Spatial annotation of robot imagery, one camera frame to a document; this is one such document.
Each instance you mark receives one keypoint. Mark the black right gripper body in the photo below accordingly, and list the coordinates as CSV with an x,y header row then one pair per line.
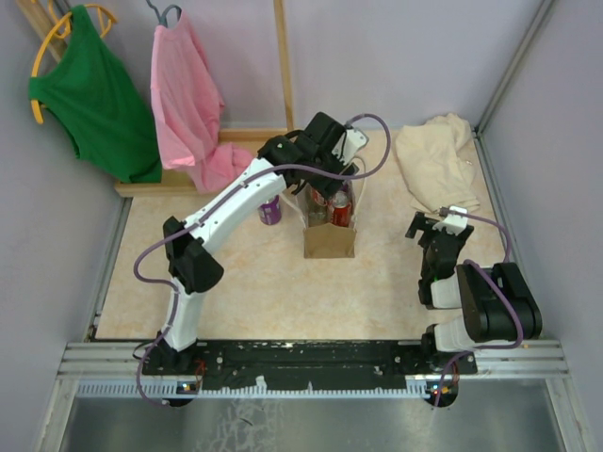
x,y
426,239

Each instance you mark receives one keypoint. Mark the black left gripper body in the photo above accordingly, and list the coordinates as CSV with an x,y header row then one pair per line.
x,y
325,185

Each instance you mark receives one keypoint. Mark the red Coca-Cola can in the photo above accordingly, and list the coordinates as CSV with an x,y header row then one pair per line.
x,y
340,209
316,199

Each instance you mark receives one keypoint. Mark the green cap glass bottle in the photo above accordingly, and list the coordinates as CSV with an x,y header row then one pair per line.
x,y
317,213

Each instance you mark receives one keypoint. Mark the purple Fanta can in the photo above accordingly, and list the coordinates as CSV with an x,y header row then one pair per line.
x,y
270,211

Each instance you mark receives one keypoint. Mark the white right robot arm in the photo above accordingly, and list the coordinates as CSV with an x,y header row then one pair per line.
x,y
497,307

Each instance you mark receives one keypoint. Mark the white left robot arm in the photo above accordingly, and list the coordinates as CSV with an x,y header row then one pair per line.
x,y
194,241

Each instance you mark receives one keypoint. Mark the burlap canvas tote bag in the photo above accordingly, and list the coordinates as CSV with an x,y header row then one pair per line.
x,y
327,241

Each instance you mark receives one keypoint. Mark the cream folded cloth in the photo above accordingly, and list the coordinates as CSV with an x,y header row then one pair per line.
x,y
433,170

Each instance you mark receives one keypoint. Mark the pink t-shirt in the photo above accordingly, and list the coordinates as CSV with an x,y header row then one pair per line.
x,y
187,106

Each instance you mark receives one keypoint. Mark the wooden clothes rack base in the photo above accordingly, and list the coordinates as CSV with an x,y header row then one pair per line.
x,y
176,183

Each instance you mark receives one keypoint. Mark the grey clothes hanger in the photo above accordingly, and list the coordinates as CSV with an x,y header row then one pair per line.
x,y
162,15

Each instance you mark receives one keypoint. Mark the green tank top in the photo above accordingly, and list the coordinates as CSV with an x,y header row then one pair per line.
x,y
90,93

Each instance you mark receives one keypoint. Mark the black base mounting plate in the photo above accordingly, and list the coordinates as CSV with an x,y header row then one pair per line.
x,y
297,365

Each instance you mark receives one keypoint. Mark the yellow clothes hanger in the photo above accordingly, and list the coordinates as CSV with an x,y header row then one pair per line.
x,y
60,30

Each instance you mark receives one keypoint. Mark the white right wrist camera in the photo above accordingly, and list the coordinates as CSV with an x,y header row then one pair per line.
x,y
453,220

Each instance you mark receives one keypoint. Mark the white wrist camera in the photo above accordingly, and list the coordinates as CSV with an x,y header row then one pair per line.
x,y
351,142
453,220

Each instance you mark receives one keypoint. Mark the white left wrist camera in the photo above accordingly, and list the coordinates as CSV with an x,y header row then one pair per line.
x,y
351,142

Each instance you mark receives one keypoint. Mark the aluminium frame rail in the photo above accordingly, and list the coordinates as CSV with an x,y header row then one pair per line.
x,y
114,369

